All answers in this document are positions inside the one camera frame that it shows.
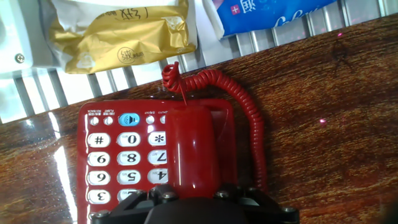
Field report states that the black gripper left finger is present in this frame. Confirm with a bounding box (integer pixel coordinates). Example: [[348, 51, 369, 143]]
[[90, 183, 180, 224]]

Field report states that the red telephone base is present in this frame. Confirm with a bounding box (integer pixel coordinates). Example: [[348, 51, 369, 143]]
[[76, 98, 237, 224]]

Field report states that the red telephone handset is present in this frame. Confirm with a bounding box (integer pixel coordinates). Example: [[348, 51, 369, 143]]
[[164, 105, 223, 200]]

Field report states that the blue tissue pack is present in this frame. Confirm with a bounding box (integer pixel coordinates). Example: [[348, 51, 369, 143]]
[[201, 0, 338, 40]]

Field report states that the reddish brown wooden board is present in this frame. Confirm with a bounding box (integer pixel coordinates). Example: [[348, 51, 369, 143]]
[[0, 14, 398, 224]]

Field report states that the red phone cord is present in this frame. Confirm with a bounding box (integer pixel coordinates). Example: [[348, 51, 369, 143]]
[[160, 61, 269, 194]]

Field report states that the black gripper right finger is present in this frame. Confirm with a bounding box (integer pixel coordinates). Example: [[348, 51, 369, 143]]
[[213, 182, 301, 224]]

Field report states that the gold tissue pack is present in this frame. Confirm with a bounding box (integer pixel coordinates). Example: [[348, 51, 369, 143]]
[[39, 0, 198, 75]]

